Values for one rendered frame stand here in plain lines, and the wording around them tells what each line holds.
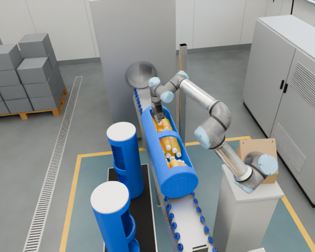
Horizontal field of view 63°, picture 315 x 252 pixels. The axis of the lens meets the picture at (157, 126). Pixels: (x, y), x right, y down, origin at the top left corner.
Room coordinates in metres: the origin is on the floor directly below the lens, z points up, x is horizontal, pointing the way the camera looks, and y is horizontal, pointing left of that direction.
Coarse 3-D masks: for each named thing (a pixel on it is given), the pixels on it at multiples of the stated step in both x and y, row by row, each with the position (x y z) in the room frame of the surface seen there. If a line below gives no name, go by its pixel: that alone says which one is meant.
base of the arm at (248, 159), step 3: (249, 153) 1.17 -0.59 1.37; (252, 153) 1.16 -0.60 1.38; (255, 153) 1.15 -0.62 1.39; (258, 153) 1.14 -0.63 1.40; (261, 153) 1.15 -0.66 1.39; (246, 156) 1.16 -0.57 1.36; (249, 156) 1.16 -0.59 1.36; (252, 156) 1.13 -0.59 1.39; (246, 159) 1.14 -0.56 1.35; (249, 159) 1.12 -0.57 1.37; (246, 162) 1.13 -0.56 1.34; (249, 162) 1.10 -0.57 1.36
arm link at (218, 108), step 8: (184, 72) 1.42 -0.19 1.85; (176, 80) 1.39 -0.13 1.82; (184, 80) 1.36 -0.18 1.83; (176, 88) 1.37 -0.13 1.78; (184, 88) 1.32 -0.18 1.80; (192, 88) 1.29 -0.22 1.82; (200, 88) 1.29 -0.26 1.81; (192, 96) 1.26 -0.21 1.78; (200, 96) 1.22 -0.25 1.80; (208, 96) 1.21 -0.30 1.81; (200, 104) 1.21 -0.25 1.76; (208, 104) 1.16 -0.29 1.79; (216, 104) 1.13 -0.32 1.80; (224, 104) 1.14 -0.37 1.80; (208, 112) 1.14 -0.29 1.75; (216, 112) 1.09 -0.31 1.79; (224, 112) 1.08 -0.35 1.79; (224, 120) 1.04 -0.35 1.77
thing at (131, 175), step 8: (136, 136) 1.90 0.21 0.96; (112, 144) 1.79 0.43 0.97; (120, 144) 1.77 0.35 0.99; (128, 144) 1.78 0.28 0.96; (136, 144) 1.86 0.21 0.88; (112, 152) 1.94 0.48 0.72; (120, 152) 2.02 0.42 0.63; (128, 152) 1.78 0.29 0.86; (136, 152) 1.84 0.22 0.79; (120, 160) 2.01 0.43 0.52; (128, 160) 1.77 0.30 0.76; (136, 160) 1.83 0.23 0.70; (120, 168) 2.00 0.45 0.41; (128, 168) 1.77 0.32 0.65; (136, 168) 1.82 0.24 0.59; (120, 176) 1.98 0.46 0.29; (128, 176) 1.77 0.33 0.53; (136, 176) 1.80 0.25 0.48; (128, 184) 1.77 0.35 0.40; (136, 184) 1.79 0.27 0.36; (136, 192) 1.79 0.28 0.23
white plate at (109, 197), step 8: (104, 184) 1.27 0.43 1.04; (112, 184) 1.26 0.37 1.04; (120, 184) 1.26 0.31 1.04; (96, 192) 1.20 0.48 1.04; (104, 192) 1.19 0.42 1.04; (112, 192) 1.19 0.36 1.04; (120, 192) 1.19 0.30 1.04; (96, 200) 1.13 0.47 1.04; (104, 200) 1.12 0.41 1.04; (112, 200) 1.12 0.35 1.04; (120, 200) 1.12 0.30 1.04; (96, 208) 1.06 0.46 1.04; (104, 208) 1.06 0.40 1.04; (112, 208) 1.05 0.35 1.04
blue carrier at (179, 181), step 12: (144, 120) 1.88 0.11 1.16; (156, 132) 1.63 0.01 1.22; (168, 132) 1.60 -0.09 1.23; (156, 144) 1.50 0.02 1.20; (180, 144) 1.62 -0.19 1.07; (156, 156) 1.39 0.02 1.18; (180, 156) 1.54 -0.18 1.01; (156, 168) 1.31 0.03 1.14; (168, 168) 1.23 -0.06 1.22; (180, 168) 1.21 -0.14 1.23; (192, 168) 1.25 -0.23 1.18; (168, 180) 1.16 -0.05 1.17; (180, 180) 1.17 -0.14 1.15; (192, 180) 1.19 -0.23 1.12; (168, 192) 1.16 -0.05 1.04; (180, 192) 1.17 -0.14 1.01
